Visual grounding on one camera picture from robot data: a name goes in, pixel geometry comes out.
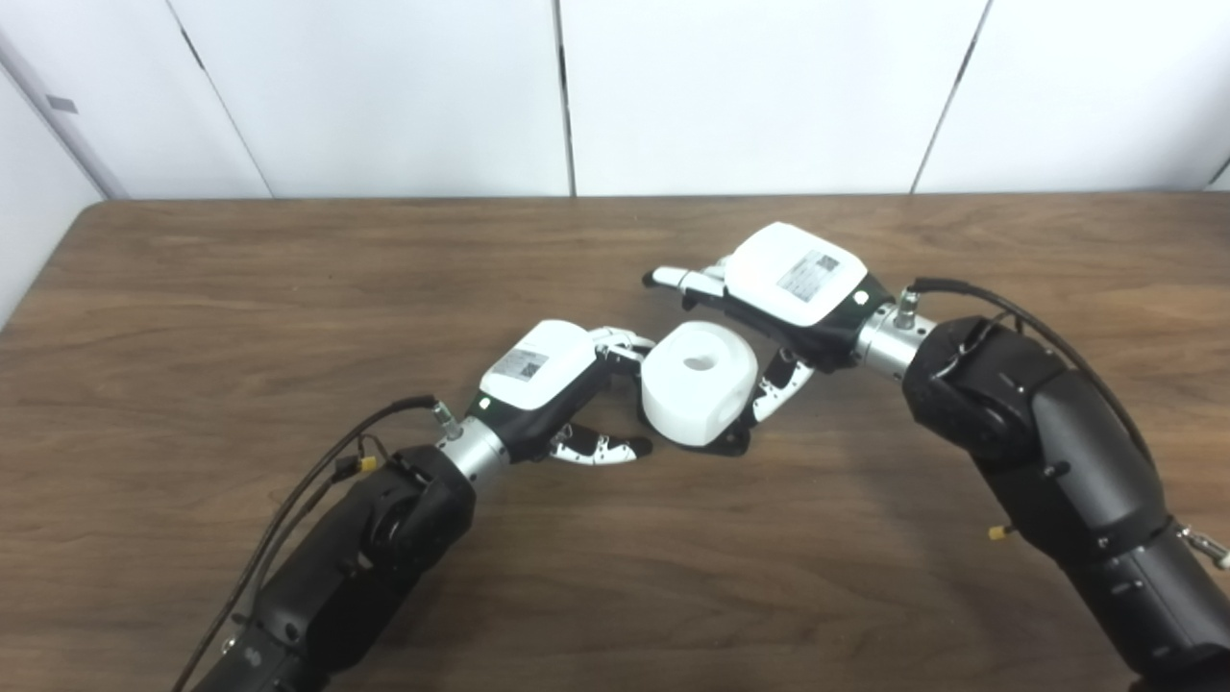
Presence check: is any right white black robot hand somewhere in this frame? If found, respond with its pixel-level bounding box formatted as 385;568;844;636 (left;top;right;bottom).
642;221;897;424

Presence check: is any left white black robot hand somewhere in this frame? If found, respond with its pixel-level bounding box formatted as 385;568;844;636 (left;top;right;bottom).
466;319;656;467

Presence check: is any round white plastic piece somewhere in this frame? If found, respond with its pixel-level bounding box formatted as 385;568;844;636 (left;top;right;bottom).
641;321;760;449

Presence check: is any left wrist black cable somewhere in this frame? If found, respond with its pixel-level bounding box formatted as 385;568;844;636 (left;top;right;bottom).
171;395;462;692

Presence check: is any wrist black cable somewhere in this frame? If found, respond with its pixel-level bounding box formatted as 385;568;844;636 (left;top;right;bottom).
171;395;462;692
894;278;1230;570

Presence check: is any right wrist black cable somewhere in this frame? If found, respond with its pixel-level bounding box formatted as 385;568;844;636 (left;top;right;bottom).
894;278;1230;570

